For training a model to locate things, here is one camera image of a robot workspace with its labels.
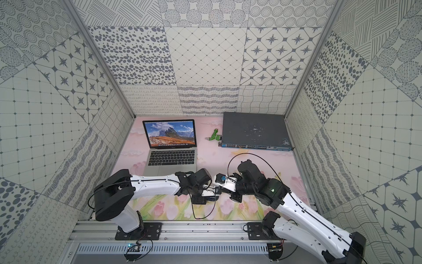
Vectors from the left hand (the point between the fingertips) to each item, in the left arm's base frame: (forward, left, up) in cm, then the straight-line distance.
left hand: (205, 187), depth 86 cm
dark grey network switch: (+38, -40, +3) cm, 55 cm away
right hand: (-5, -9, +15) cm, 19 cm away
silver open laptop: (+25, +23, +2) cm, 33 cm away
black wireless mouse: (-6, -4, 0) cm, 7 cm away
